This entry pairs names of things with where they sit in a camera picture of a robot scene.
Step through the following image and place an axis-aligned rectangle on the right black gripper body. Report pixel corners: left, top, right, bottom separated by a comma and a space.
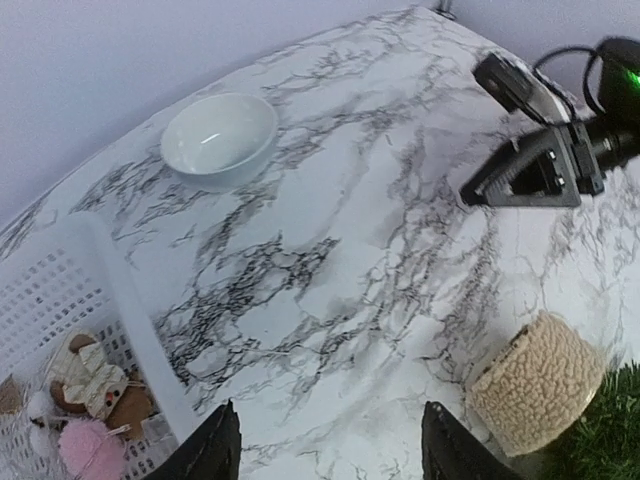
564, 116, 639, 195

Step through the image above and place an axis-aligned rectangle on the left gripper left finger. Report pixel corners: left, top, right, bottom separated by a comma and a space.
149, 400, 241, 480

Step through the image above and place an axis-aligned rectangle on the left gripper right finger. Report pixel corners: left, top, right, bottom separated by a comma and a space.
421, 401, 522, 480

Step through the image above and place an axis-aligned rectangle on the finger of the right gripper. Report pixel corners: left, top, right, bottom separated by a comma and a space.
462, 126, 575, 198
460, 194, 581, 208

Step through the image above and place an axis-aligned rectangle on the small green christmas tree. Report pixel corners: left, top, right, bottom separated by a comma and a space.
467, 310, 639, 479

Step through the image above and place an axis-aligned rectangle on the white plastic basket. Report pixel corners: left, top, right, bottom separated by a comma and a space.
1, 213, 198, 479

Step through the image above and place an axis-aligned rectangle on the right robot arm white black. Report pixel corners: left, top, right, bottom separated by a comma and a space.
459, 37, 639, 208

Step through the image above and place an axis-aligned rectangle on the pink pompom ornament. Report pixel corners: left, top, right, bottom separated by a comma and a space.
58, 420, 125, 479

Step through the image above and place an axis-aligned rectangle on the burlap bow ornament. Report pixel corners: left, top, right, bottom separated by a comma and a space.
0, 375, 23, 415

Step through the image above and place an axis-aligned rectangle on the white ceramic bowl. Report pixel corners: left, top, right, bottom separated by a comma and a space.
160, 93, 279, 193

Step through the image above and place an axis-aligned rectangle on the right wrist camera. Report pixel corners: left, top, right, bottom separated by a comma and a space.
472, 53, 576, 126

